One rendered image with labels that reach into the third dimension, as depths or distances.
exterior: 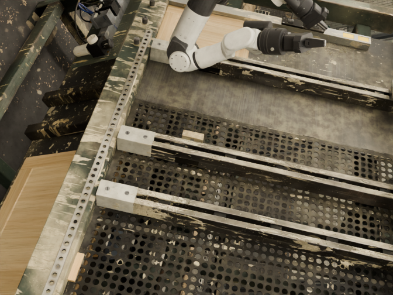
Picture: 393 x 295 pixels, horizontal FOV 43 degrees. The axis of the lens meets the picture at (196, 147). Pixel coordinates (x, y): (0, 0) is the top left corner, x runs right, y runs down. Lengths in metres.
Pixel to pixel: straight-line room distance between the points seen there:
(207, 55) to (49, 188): 0.87
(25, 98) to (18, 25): 0.40
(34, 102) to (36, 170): 0.66
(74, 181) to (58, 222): 0.16
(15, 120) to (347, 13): 1.76
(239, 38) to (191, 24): 0.17
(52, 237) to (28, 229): 0.47
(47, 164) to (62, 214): 0.65
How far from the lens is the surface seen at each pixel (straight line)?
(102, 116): 1.85
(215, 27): 2.31
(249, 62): 2.09
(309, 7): 2.19
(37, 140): 2.46
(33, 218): 2.08
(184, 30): 1.75
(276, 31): 1.67
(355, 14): 2.64
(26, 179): 2.27
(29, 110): 2.80
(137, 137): 1.76
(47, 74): 2.97
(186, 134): 1.83
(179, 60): 1.78
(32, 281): 1.54
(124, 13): 2.32
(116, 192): 1.63
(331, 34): 2.41
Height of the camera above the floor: 1.90
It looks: 25 degrees down
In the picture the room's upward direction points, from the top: 82 degrees clockwise
